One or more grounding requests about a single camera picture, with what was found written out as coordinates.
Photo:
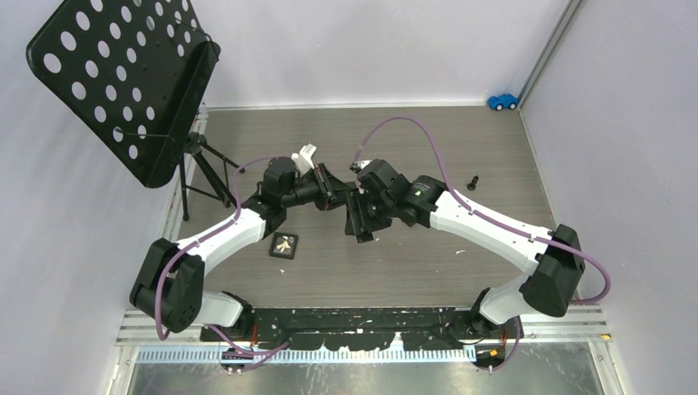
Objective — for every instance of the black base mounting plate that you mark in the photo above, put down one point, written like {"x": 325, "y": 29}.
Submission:
{"x": 353, "y": 329}

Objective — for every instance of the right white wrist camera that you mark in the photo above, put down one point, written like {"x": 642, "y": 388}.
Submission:
{"x": 359, "y": 165}

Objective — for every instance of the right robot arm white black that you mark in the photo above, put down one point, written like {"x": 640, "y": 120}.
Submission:
{"x": 550, "y": 270}

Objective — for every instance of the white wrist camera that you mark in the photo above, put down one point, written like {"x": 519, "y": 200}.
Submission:
{"x": 359, "y": 165}
{"x": 304, "y": 158}

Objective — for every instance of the small black knob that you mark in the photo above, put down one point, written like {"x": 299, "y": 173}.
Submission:
{"x": 472, "y": 185}

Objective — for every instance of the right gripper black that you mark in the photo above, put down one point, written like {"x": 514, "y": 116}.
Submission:
{"x": 358, "y": 220}

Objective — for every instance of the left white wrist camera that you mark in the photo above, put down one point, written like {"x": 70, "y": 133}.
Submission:
{"x": 304, "y": 158}

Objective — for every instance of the black perforated music stand tray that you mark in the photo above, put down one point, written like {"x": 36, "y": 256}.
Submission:
{"x": 134, "y": 72}

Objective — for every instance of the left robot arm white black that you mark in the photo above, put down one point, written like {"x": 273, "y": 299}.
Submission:
{"x": 169, "y": 286}

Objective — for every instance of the small black square tray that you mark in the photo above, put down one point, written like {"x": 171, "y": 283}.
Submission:
{"x": 283, "y": 245}

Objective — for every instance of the blue toy car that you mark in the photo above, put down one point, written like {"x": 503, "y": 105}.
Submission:
{"x": 504, "y": 101}

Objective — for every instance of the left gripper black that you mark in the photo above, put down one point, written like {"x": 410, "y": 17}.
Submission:
{"x": 331, "y": 190}

